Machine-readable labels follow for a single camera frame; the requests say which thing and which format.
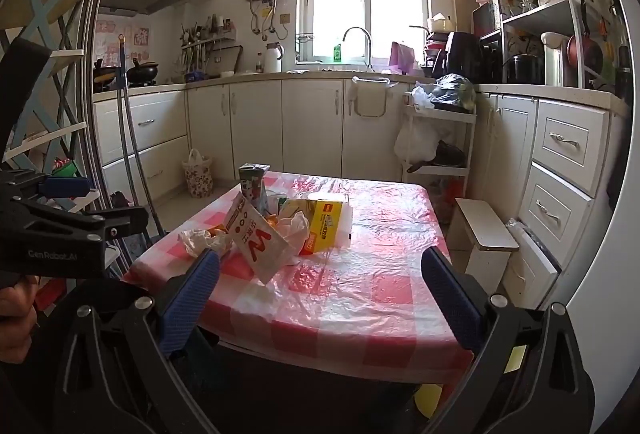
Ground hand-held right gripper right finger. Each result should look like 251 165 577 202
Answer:
421 246 596 434

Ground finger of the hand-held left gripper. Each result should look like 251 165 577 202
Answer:
30 174 94 200
65 205 149 241

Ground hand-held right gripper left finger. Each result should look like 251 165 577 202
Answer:
52 248 223 434

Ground white tissue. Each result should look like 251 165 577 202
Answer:
177 228 233 260

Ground red white paper bag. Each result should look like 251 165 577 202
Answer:
221 191 296 285

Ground green white milk carton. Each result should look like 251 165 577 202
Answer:
239 163 271 217

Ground white plastic wrapper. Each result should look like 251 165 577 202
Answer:
276 210 311 265

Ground yellow red cardboard box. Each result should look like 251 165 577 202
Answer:
299 192 354 256

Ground person's left hand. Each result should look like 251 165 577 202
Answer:
0 274 40 365

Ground white step stool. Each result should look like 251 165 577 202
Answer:
454 198 521 287

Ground mop pole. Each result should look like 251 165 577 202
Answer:
116 34 166 237

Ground floral tote bag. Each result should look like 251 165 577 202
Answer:
181 149 214 199

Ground red white checkered tablecloth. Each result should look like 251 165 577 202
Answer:
122 171 476 385

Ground black wok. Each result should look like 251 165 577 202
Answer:
126 59 160 86

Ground black frying pan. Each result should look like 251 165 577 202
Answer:
406 140 467 173

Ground large white plastic bag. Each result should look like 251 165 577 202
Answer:
394 116 441 163

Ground wooden shelf blue braces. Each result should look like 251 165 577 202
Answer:
0 0 96 175

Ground cream base cabinets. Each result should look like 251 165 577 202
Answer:
92 76 416 210

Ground white rolling cart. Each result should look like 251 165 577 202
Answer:
402 84 478 195

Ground white drawer cabinet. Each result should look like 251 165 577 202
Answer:
475 91 631 297

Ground small white plastic bag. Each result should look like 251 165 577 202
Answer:
411 84 436 111

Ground black plastic bag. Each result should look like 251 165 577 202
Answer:
430 73 476 108

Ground beige hanging tray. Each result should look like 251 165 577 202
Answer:
351 76 392 118

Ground black air fryer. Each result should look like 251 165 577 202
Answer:
432 30 483 82

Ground purple bag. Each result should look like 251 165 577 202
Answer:
390 41 419 75

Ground white electric water boiler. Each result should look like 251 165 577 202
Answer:
541 32 576 88

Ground red pan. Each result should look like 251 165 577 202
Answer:
566 34 605 76

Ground chrome faucet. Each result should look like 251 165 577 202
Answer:
341 26 373 69

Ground metal kitchen rack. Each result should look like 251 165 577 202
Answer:
500 0 618 90

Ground wall utensil rack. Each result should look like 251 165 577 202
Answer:
179 16 237 65

